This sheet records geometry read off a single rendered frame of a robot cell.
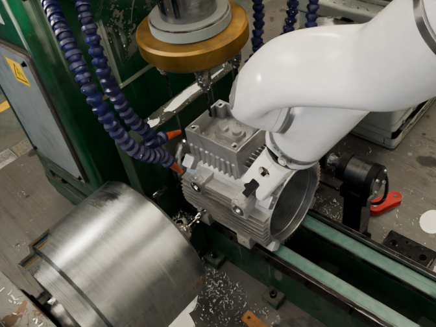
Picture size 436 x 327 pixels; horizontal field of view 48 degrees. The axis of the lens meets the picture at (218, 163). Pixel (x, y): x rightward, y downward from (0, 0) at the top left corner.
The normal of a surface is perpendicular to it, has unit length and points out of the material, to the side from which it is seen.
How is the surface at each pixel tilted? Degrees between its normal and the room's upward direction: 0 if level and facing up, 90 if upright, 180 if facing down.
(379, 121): 90
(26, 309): 0
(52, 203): 0
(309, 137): 104
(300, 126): 95
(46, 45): 90
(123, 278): 43
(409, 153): 0
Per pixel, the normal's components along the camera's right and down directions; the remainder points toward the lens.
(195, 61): 0.10, 0.69
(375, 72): -0.82, 0.51
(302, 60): -0.48, -0.26
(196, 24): -0.14, -0.70
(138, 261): 0.41, -0.25
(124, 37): 0.75, 0.39
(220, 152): -0.63, 0.60
